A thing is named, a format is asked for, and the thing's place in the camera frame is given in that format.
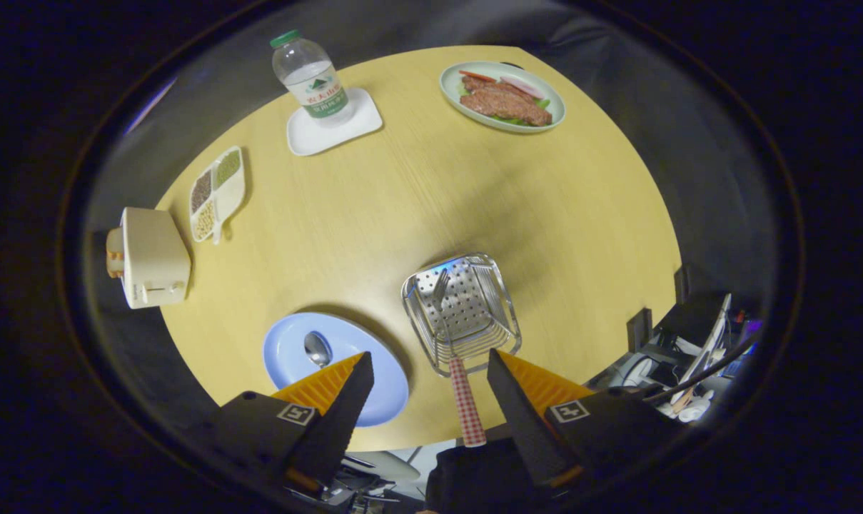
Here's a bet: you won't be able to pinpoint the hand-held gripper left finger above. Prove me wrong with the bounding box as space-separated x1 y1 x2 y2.
188 351 375 493

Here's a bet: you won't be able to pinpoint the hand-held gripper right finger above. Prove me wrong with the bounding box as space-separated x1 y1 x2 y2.
487 348 689 493

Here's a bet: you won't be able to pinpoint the pale green plate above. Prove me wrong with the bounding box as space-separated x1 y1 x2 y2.
439 61 567 134

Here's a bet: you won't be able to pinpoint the pink white food slice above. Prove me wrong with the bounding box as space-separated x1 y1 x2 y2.
499 75 546 100

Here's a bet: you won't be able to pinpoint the clear water bottle green cap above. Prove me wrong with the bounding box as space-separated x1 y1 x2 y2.
271 29 355 128

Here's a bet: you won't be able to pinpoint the white square coaster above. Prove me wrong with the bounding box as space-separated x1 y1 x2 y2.
286 87 384 157

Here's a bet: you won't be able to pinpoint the white thin panel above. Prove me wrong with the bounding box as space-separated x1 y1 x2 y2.
677 293 733 408

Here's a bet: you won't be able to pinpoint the thick black cable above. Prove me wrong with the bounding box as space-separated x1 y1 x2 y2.
645 325 764 405

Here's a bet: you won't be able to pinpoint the spoon with checkered handle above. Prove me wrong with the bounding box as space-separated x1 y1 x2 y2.
303 331 333 369

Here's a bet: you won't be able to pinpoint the blue plate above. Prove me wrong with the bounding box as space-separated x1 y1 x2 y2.
262 312 410 428

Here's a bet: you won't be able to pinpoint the divided white dish with beans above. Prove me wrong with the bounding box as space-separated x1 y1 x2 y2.
189 146 246 246

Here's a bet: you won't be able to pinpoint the metal wire basket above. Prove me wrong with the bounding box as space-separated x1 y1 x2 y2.
401 253 523 378

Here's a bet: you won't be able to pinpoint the white toaster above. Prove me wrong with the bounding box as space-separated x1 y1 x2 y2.
119 207 192 310

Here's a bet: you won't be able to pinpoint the fork with checkered handle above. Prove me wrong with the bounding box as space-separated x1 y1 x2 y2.
431 268 488 448

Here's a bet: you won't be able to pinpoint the brown meat slices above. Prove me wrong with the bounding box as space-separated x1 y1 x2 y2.
460 74 553 128

